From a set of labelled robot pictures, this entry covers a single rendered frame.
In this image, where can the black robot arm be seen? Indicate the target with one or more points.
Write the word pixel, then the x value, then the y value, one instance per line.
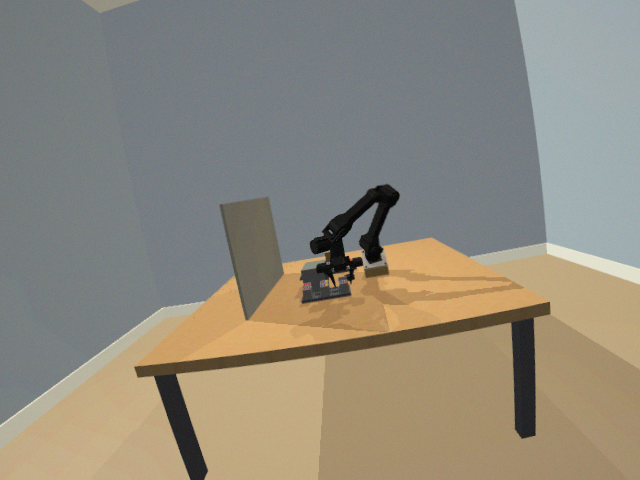
pixel 342 224

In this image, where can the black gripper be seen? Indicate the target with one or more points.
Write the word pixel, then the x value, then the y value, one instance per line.
pixel 327 269

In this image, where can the grey wall panel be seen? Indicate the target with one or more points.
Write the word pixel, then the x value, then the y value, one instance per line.
pixel 254 250

